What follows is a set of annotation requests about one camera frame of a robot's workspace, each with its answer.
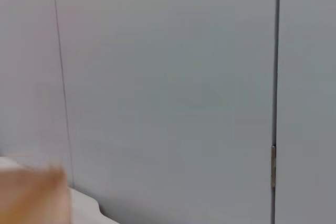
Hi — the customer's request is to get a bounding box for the cream handbag with green handle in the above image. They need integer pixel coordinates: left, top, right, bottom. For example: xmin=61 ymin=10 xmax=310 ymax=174
xmin=0 ymin=161 xmax=71 ymax=224

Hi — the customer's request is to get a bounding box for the metal door hinge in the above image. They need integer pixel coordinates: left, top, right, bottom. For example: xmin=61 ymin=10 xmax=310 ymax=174
xmin=270 ymin=145 xmax=277 ymax=189

